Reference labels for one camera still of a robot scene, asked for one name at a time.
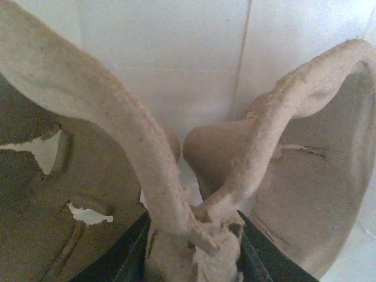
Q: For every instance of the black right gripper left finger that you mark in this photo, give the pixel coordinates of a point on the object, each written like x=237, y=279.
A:
x=125, y=260

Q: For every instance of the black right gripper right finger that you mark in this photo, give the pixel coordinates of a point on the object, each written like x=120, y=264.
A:
x=261, y=260

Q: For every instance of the single brown cup carrier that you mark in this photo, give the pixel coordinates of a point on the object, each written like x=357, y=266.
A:
x=82, y=159

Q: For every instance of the cream paper bag with handles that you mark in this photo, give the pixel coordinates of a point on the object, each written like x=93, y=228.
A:
x=200, y=62

